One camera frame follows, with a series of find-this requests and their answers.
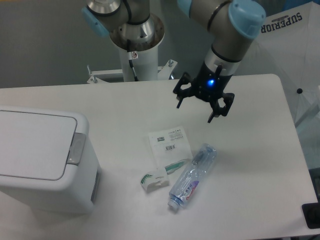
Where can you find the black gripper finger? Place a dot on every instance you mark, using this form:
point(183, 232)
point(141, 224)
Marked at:
point(184, 93)
point(217, 110)

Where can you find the white push-button trash can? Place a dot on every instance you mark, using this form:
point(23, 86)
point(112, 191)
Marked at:
point(47, 160)

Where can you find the black device at edge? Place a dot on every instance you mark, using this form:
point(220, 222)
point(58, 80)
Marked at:
point(311, 212)

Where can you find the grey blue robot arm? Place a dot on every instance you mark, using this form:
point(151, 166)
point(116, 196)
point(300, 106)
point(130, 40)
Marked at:
point(137, 33)

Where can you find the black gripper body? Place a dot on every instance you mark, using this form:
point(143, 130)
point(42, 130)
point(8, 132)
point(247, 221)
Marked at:
point(209, 85)

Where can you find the white green paper wrapper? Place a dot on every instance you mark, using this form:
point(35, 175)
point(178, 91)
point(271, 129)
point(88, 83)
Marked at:
point(154, 180)

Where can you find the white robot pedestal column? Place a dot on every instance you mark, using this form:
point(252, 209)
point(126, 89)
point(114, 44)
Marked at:
point(140, 65)

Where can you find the white plastic packaging bag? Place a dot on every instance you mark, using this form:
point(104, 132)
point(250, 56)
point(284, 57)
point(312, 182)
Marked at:
point(170, 148)

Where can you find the white superior umbrella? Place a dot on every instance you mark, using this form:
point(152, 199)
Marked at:
point(289, 46)

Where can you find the clear crushed plastic bottle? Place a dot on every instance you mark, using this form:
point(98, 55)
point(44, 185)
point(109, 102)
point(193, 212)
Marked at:
point(194, 173)

